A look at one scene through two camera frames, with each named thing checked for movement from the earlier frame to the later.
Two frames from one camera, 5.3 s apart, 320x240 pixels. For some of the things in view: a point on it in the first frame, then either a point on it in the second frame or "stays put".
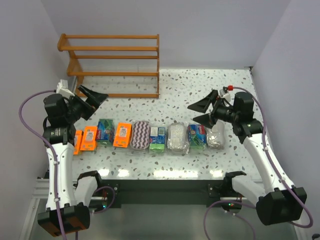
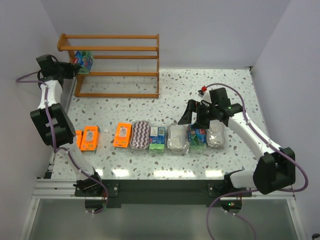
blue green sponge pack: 105,132 → 85,59
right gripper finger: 203,105 → 187,116
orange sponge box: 77,137 stays put
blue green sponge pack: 197,136 stays put
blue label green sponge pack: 157,137 stays put
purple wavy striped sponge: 140,136 stays put
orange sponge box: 89,139 stays put
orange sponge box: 122,135 stays put
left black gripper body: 83,105 → 69,69
